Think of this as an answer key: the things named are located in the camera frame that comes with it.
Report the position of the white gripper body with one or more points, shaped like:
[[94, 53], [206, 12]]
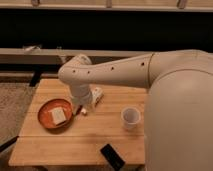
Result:
[[81, 95]]

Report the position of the red pepper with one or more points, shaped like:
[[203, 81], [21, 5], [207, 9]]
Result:
[[77, 110]]

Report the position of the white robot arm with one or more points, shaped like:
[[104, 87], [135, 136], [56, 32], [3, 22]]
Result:
[[178, 115]]

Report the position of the white ceramic cup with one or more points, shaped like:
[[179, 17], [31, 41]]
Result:
[[131, 117]]

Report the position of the white bottle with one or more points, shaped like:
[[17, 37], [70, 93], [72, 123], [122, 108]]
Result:
[[97, 94]]

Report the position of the beige sponge block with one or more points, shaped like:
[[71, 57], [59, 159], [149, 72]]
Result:
[[58, 115]]

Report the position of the orange round plate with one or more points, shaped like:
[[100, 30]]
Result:
[[44, 115]]

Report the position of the wooden table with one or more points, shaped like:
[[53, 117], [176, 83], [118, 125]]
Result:
[[80, 142]]

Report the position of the black rectangular device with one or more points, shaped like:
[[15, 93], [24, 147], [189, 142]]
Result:
[[112, 157]]

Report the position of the black bar at left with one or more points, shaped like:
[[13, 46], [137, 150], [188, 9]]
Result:
[[8, 143]]

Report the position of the grey metal rail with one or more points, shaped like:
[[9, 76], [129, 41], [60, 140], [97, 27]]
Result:
[[53, 56]]

